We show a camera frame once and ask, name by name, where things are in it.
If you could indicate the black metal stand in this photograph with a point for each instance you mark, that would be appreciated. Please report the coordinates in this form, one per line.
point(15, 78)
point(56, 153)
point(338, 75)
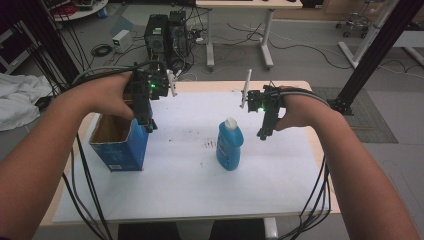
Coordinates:
point(376, 53)

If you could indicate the white table leg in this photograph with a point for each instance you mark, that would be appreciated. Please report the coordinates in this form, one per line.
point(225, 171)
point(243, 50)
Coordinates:
point(270, 230)

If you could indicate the white desk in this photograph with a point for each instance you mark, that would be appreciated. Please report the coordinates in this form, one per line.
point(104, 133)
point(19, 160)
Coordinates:
point(250, 3)

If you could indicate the office chair base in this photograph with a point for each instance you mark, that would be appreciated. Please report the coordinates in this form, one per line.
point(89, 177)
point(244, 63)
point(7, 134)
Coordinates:
point(355, 23)

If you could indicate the person's right hand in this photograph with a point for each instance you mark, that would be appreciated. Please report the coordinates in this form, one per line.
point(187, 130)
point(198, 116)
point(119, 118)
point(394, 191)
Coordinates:
point(300, 108)

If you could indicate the black computer tower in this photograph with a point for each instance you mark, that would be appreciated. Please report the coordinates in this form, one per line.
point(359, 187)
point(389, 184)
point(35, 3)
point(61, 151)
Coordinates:
point(156, 36)
point(178, 36)

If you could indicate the round white table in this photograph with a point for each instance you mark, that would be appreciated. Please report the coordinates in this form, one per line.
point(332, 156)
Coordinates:
point(83, 11)

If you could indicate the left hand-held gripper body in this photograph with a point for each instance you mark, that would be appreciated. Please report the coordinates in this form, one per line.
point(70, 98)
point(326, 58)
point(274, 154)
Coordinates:
point(156, 80)

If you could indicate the white cloth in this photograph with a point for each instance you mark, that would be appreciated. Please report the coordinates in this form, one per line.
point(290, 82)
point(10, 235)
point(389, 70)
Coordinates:
point(20, 100)

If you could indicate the grey floor mat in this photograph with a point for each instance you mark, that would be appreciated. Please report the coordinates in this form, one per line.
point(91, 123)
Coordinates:
point(373, 116)

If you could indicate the blue cardboard box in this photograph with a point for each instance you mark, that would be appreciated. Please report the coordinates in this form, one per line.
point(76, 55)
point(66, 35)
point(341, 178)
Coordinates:
point(126, 150)

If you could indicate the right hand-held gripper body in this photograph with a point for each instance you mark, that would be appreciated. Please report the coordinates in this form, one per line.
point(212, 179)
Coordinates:
point(263, 98)

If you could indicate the blue bottle with white cap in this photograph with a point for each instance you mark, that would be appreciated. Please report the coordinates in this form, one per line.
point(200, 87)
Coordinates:
point(229, 146)

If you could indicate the small white box device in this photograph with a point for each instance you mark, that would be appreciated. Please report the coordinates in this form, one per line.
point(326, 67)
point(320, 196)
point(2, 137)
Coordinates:
point(121, 40)

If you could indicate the white metal frame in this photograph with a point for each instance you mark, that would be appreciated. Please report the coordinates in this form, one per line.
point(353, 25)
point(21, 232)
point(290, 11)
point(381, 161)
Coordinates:
point(363, 43)

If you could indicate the person's left hand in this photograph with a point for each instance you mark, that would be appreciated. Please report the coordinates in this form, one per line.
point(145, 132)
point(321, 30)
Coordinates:
point(103, 95)

